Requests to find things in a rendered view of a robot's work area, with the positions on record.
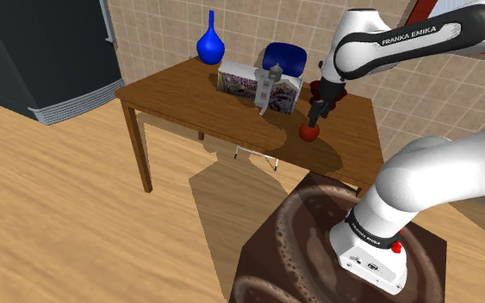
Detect brown patterned robot stand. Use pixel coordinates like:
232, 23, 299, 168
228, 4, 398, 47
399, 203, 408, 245
227, 171, 449, 303

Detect brown wooden table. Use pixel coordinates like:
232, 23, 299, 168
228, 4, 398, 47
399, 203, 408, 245
115, 55, 386, 198

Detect dark grey refrigerator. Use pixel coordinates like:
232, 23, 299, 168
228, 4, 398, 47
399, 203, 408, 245
0, 0, 127, 127

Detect blue vase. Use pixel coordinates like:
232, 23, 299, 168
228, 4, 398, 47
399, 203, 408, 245
196, 9, 226, 65

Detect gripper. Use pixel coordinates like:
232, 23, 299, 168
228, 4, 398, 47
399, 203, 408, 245
307, 77, 346, 127

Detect dark red lumpy object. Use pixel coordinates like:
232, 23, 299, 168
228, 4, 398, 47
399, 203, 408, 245
308, 80, 349, 108

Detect blue chair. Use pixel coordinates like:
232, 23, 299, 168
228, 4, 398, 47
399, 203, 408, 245
233, 41, 308, 172

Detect purple patterned white box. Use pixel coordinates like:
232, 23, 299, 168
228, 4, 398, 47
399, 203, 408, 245
216, 59, 304, 115

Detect red apple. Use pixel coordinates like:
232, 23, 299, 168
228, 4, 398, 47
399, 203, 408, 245
298, 122, 320, 143

